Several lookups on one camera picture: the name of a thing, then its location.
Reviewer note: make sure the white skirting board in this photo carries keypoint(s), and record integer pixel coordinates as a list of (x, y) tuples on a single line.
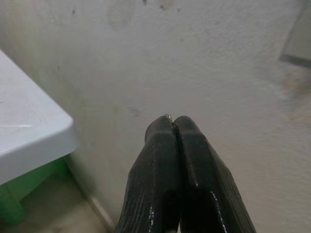
[(99, 206)]

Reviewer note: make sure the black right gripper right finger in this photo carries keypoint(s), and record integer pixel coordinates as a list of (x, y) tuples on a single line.
[(204, 174)]

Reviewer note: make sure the white plastic folding table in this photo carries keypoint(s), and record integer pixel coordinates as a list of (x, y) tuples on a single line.
[(26, 121)]

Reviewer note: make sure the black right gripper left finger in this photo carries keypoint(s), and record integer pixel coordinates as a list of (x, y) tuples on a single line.
[(153, 174)]

